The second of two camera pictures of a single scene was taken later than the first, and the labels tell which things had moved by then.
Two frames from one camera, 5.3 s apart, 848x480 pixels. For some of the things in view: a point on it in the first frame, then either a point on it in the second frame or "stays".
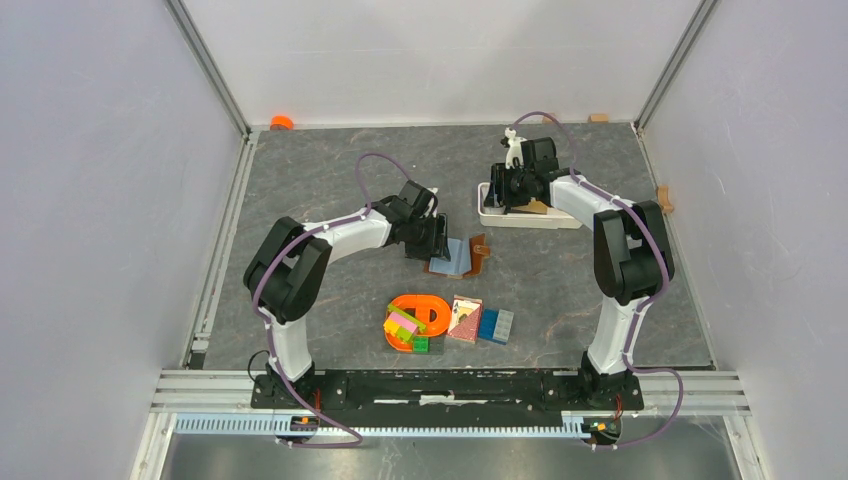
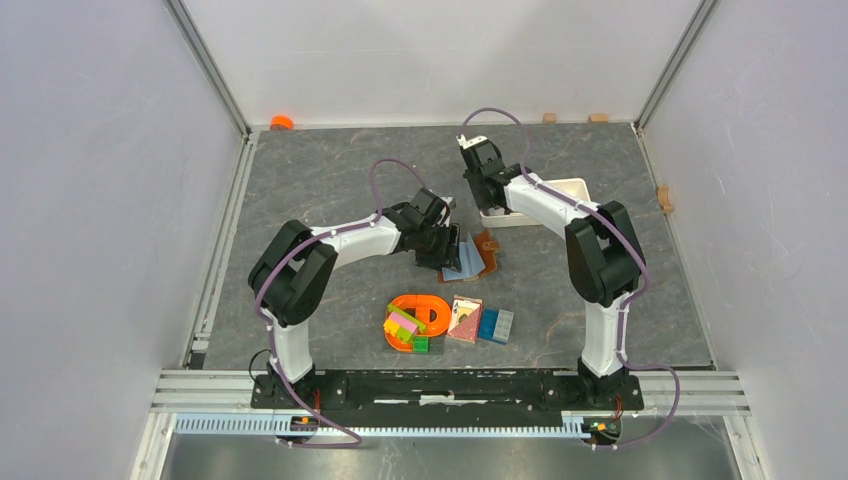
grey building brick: [503, 325] stays
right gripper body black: [510, 186] to [478, 196]
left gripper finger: [442, 250] to [453, 262]
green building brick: [421, 344] stays
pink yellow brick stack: [400, 324] stays
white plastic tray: [496, 216] stays
